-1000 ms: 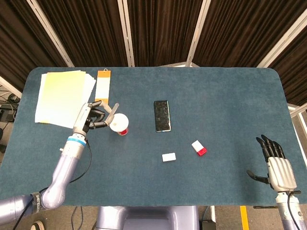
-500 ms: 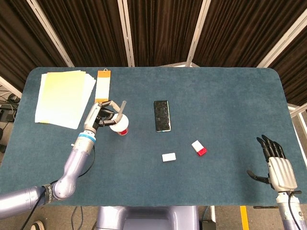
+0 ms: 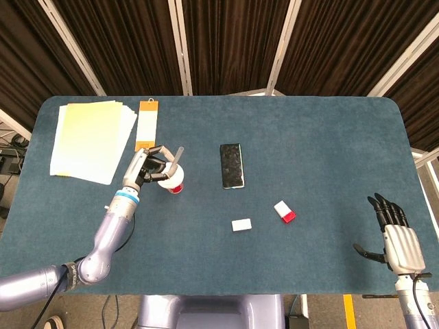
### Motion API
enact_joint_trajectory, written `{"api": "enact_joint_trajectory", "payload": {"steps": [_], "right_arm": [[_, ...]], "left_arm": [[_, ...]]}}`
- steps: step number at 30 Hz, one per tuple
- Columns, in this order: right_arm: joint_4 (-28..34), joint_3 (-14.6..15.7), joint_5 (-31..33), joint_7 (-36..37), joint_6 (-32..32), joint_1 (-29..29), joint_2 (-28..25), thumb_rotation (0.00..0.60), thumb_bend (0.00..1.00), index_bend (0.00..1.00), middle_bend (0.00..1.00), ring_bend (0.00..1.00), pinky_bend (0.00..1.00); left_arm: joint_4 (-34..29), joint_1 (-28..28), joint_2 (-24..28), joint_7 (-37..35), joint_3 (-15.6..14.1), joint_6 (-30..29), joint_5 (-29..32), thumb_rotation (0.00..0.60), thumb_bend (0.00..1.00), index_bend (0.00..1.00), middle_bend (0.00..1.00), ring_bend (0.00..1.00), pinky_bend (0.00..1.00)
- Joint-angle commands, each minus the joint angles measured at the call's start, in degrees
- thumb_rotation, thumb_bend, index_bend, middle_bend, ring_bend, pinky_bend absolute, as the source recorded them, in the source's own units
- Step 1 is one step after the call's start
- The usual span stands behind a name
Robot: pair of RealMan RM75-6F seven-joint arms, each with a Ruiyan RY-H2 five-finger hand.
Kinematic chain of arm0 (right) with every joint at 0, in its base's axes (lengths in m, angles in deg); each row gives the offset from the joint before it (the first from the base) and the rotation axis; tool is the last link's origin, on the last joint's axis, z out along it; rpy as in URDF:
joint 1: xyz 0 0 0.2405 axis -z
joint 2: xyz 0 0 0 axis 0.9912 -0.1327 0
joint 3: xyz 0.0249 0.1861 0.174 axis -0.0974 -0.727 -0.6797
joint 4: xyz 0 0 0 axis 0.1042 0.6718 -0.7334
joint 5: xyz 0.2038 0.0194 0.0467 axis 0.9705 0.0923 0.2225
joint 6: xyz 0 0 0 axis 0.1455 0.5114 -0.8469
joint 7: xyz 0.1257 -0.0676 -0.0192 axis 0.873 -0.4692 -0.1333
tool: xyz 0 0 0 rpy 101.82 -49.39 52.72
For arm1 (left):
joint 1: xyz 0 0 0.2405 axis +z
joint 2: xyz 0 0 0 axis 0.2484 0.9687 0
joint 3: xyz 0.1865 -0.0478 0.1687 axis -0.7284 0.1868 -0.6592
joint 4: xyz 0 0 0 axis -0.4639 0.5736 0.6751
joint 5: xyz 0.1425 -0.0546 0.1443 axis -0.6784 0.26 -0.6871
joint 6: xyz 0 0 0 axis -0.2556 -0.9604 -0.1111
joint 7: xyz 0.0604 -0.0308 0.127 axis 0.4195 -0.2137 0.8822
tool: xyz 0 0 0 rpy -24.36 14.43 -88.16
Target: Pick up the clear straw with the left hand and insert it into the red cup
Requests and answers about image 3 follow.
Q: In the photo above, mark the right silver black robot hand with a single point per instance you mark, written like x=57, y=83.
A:
x=403, y=246

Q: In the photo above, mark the right lavender robot arm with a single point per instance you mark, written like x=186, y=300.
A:
x=406, y=301

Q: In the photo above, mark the dark brown curtain panel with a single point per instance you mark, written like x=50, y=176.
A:
x=343, y=41
x=422, y=103
x=233, y=44
x=27, y=51
x=123, y=44

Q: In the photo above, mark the white partition frame post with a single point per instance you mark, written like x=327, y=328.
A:
x=73, y=48
x=181, y=48
x=404, y=56
x=283, y=48

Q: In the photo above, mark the small white box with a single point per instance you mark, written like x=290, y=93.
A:
x=241, y=225

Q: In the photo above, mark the white and black shoe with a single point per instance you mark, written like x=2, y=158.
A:
x=55, y=323

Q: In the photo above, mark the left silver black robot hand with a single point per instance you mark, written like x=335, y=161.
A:
x=135, y=169

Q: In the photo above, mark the stack of pale yellow paper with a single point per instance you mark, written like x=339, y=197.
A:
x=89, y=140

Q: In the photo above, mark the blue table cloth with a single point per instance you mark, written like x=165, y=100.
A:
x=274, y=137

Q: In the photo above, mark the left lavender robot arm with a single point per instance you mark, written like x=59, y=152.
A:
x=106, y=236

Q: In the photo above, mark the orange and white card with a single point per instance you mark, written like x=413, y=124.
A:
x=147, y=125

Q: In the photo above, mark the black box on floor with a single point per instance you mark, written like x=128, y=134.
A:
x=297, y=323

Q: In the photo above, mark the black rectangular sponge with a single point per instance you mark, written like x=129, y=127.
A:
x=233, y=166

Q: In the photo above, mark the red paper cup white lid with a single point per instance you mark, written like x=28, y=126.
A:
x=176, y=179

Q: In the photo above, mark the white box with red cap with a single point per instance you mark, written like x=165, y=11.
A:
x=284, y=210

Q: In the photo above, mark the lavender robot torso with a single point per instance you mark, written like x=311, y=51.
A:
x=212, y=313

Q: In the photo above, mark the transparent plastic straw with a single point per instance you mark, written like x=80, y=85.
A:
x=178, y=156

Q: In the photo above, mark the yellow floor tape strip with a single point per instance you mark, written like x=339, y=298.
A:
x=349, y=312

